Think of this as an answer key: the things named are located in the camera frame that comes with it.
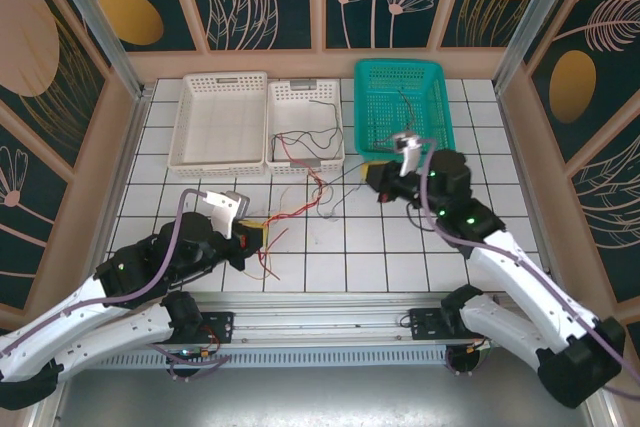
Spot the thin black cable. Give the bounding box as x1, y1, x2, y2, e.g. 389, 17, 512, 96
310, 170, 372, 223
372, 88, 427, 148
271, 99, 346, 164

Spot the thin red cable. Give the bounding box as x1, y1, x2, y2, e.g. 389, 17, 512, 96
276, 133, 324, 166
257, 174, 329, 281

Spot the small white perforated basket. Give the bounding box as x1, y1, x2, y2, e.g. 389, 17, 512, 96
264, 79, 347, 177

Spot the teal perforated plastic basket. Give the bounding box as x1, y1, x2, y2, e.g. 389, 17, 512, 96
353, 57, 457, 168

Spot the large white perforated basket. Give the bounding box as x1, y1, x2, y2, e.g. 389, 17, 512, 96
167, 70, 269, 180

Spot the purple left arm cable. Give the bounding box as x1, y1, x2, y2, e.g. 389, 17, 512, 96
0, 188, 231, 383

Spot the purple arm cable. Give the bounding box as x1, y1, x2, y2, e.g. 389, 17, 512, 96
0, 188, 231, 383
417, 136, 640, 398

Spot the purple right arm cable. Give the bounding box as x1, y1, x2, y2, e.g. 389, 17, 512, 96
417, 136, 640, 398

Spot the thin black gripper wire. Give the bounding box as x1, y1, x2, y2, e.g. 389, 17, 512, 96
405, 204, 434, 233

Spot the aluminium side rail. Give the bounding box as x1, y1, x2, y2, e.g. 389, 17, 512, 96
87, 91, 151, 293
499, 91, 569, 298

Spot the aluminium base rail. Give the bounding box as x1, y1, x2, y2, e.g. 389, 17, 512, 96
82, 290, 586, 348

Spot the black round cable port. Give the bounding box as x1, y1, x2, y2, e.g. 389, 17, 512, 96
167, 354, 194, 384
446, 344, 484, 377

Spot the grey slotted cable duct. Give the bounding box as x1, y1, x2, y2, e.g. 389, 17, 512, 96
74, 349, 451, 371

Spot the aluminium frame post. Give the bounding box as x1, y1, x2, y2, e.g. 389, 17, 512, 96
39, 0, 151, 98
492, 0, 586, 93

